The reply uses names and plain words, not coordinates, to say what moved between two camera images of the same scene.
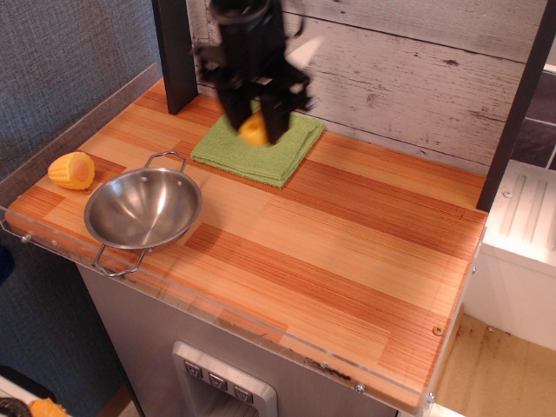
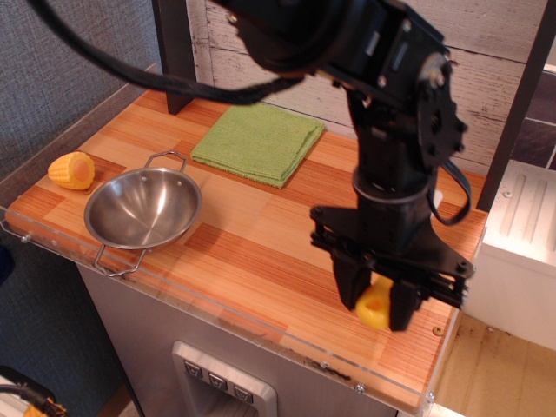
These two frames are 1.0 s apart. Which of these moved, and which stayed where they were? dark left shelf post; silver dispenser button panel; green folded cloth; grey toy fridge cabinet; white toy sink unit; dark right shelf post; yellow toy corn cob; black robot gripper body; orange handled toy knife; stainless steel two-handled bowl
Moved: orange handled toy knife; black robot gripper body
Stayed: grey toy fridge cabinet; dark right shelf post; dark left shelf post; stainless steel two-handled bowl; silver dispenser button panel; white toy sink unit; green folded cloth; yellow toy corn cob
